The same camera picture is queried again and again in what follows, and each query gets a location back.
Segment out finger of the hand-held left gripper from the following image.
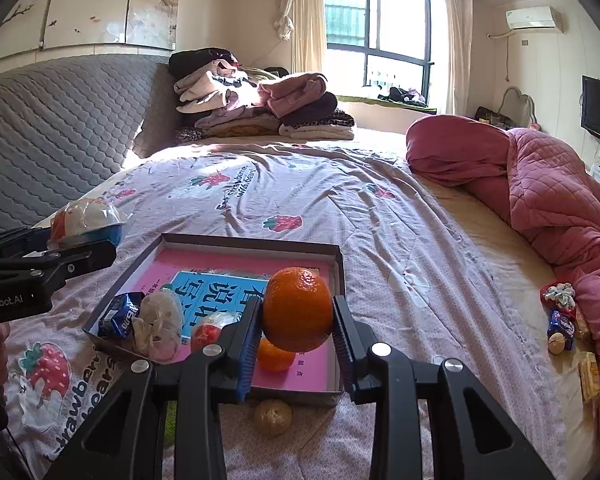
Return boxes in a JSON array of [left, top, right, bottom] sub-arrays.
[[0, 226, 52, 261], [0, 239, 117, 292]]

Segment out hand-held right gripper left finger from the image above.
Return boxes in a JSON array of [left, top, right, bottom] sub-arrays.
[[42, 300, 263, 480]]

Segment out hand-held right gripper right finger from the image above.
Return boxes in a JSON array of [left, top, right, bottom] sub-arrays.
[[331, 295, 556, 480]]

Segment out blue white plastic-wrapped ball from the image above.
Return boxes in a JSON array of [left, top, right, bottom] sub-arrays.
[[50, 199, 127, 251]]

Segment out red plastic-wrapped ball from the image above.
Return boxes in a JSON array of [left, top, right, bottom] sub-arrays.
[[190, 311, 243, 353]]

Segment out green knitted ring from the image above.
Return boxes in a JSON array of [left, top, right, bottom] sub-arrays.
[[165, 400, 178, 448]]

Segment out grey cardboard box tray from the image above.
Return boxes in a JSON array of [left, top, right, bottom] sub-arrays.
[[82, 232, 347, 408]]

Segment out small orange with stem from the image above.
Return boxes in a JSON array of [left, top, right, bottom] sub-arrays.
[[257, 337, 297, 372]]

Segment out pink and blue book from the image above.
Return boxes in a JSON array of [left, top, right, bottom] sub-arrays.
[[130, 247, 338, 391]]

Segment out grey quilted headboard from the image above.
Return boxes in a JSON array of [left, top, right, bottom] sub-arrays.
[[0, 52, 181, 238]]

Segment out strawberry print bed sheet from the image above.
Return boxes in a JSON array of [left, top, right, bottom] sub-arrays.
[[0, 132, 600, 480]]

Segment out beige bed sheet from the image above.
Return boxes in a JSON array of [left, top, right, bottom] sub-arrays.
[[350, 127, 600, 480]]

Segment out small blue snack packet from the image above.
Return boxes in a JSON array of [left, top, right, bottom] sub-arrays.
[[547, 308, 578, 351]]

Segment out red white knitted toy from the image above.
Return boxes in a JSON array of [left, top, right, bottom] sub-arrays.
[[540, 282, 577, 309]]

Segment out pile of folded clothes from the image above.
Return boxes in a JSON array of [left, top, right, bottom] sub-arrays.
[[169, 47, 356, 142]]

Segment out yellow packet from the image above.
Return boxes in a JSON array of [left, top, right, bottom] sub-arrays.
[[579, 351, 600, 403]]

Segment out green windowsill mat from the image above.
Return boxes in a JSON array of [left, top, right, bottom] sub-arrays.
[[337, 94, 438, 113]]

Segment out pink quilt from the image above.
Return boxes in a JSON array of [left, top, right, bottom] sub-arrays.
[[405, 115, 600, 441]]

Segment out dark clothes on windowsill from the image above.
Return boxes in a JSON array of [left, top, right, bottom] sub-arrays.
[[377, 86, 426, 108]]

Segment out dark bag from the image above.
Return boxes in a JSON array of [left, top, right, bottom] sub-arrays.
[[475, 106, 516, 128]]

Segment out window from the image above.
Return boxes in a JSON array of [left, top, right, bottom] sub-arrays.
[[322, 0, 436, 108]]

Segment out cream curtain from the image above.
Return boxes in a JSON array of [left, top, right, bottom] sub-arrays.
[[440, 0, 473, 116], [275, 0, 323, 78]]

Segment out white air conditioner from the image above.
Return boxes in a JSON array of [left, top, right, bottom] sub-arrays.
[[505, 6, 565, 33]]

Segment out white floral drawstring pouch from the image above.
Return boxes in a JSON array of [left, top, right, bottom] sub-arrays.
[[132, 287, 186, 361]]

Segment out painted wall panel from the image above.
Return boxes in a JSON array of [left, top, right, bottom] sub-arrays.
[[0, 0, 181, 51]]

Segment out white heart-shaped metal frame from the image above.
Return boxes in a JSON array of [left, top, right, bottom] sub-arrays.
[[500, 86, 537, 128]]

